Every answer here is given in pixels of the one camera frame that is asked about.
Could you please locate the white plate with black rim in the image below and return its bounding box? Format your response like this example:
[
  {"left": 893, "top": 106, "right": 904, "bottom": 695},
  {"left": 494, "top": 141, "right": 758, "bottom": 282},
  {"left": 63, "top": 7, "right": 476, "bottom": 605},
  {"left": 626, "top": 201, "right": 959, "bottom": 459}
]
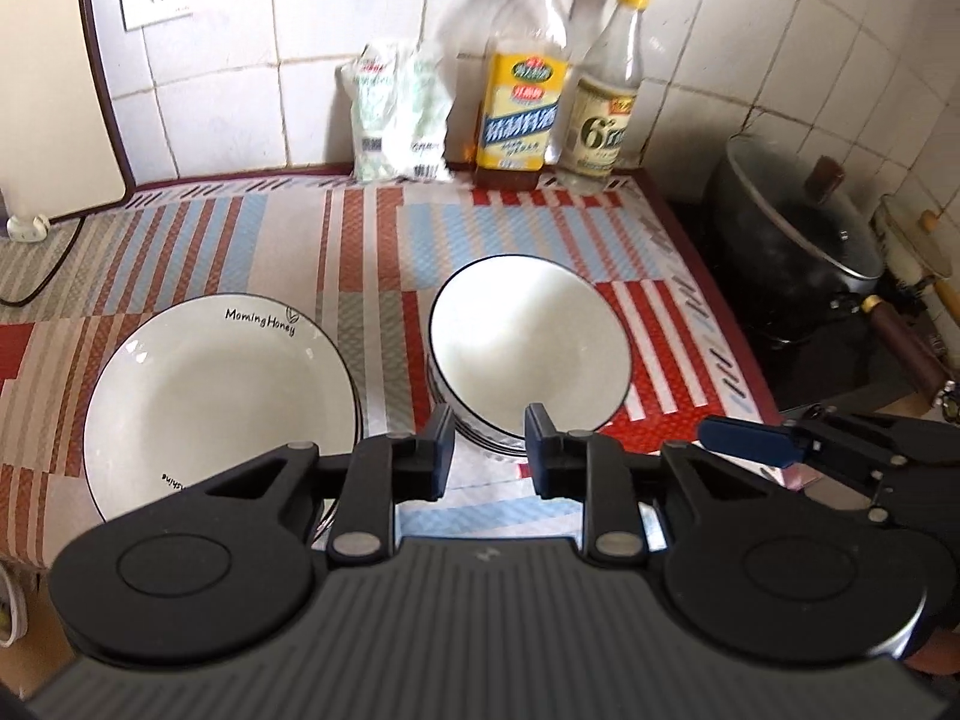
[{"left": 82, "top": 292, "right": 365, "bottom": 541}]

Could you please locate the black power cable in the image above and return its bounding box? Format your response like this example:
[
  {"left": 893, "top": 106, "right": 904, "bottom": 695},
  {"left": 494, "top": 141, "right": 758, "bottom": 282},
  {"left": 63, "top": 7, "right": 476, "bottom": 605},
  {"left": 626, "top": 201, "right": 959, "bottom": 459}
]
[{"left": 0, "top": 217, "right": 85, "bottom": 308}]

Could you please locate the brown pot handle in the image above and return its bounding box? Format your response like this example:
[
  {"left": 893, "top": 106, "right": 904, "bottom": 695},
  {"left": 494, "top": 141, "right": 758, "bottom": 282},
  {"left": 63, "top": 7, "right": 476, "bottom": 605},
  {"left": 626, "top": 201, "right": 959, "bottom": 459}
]
[{"left": 862, "top": 295, "right": 950, "bottom": 400}]

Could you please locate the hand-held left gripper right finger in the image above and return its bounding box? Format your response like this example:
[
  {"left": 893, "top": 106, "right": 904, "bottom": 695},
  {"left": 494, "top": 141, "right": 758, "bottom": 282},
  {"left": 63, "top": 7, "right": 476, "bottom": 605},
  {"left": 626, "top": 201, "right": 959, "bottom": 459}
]
[{"left": 525, "top": 401, "right": 758, "bottom": 567}]

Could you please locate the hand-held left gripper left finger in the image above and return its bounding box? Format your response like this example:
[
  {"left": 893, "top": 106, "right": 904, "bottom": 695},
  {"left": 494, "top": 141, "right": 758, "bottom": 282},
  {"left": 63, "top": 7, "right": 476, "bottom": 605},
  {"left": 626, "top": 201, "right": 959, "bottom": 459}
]
[{"left": 201, "top": 405, "right": 457, "bottom": 567}]

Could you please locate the white plastic bag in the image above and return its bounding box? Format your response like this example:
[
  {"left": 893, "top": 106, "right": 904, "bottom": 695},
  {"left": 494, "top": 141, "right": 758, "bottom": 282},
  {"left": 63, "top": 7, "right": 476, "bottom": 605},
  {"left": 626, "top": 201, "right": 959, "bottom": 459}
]
[{"left": 337, "top": 37, "right": 455, "bottom": 185}]

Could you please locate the large white bowl black rim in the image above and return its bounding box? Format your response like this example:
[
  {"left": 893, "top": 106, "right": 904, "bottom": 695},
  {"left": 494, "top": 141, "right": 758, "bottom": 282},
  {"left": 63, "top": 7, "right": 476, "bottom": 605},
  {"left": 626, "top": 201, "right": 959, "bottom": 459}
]
[{"left": 427, "top": 256, "right": 631, "bottom": 445}]

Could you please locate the patchwork table mat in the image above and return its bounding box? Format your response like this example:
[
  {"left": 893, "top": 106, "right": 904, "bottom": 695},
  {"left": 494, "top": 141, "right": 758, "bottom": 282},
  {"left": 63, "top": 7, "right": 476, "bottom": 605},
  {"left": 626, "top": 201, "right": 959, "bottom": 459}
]
[{"left": 0, "top": 169, "right": 781, "bottom": 563}]

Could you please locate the black pot with glass lid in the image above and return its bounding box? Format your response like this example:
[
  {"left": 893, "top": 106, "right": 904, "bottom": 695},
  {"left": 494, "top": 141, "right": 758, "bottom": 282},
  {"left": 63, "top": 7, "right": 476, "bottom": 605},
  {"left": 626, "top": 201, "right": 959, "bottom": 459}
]
[{"left": 664, "top": 195, "right": 960, "bottom": 413}]

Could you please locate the white appliance with brown trim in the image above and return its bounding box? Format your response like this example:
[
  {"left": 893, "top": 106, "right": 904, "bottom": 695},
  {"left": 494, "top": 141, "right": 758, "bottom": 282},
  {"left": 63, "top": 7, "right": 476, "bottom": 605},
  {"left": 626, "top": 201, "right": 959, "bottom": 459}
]
[{"left": 0, "top": 0, "right": 136, "bottom": 230}]

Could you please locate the glass pot lid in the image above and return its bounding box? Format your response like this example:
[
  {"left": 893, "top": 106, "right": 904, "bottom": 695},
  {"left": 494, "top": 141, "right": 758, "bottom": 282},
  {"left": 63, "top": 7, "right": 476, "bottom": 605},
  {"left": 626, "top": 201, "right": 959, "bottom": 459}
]
[{"left": 724, "top": 136, "right": 886, "bottom": 280}]

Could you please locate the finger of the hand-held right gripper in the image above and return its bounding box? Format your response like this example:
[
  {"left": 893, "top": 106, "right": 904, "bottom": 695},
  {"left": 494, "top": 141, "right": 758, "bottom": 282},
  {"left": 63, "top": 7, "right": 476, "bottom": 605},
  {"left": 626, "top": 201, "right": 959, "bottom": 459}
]
[
  {"left": 696, "top": 414, "right": 887, "bottom": 501},
  {"left": 797, "top": 403, "right": 960, "bottom": 441}
]

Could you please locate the clear vinegar bottle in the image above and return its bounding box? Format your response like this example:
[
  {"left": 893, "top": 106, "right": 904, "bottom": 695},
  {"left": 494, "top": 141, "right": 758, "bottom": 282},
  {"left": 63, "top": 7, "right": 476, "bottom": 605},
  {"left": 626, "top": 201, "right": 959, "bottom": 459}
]
[{"left": 553, "top": 0, "right": 652, "bottom": 196}]

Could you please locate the yellow label oil bottle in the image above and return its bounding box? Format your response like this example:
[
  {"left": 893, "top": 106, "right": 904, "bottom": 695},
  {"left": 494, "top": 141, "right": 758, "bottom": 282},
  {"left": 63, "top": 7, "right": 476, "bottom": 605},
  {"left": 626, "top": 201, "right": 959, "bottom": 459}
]
[{"left": 471, "top": 0, "right": 575, "bottom": 192}]

